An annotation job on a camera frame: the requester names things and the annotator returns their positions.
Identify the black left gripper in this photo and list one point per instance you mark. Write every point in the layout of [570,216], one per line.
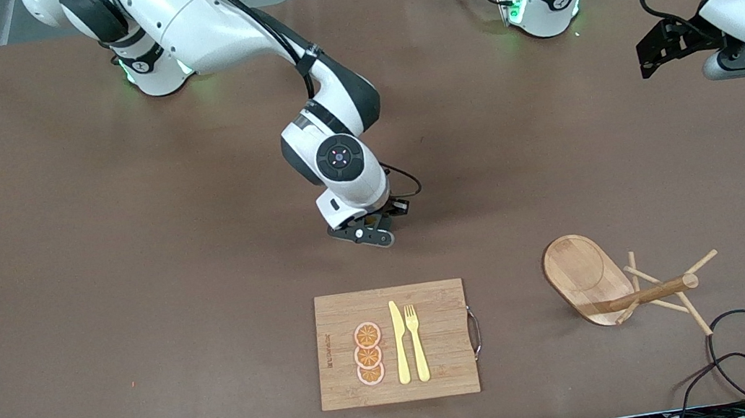
[685,39]

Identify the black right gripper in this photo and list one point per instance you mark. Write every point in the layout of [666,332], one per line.
[393,209]

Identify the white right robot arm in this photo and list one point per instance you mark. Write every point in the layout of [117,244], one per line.
[207,21]

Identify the wooden cup rack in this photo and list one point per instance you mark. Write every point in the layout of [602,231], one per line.
[578,275]

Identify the bamboo cutting board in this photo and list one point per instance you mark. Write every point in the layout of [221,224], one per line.
[439,316]

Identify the toy orange slice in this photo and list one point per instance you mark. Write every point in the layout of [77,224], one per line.
[367,334]
[371,375]
[368,356]

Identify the yellow plastic knife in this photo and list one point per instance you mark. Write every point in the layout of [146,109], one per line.
[401,351]

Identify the yellow plastic fork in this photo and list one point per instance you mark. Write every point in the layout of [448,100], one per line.
[420,355]

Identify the brown table cover mat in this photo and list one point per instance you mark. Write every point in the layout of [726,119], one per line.
[133,272]

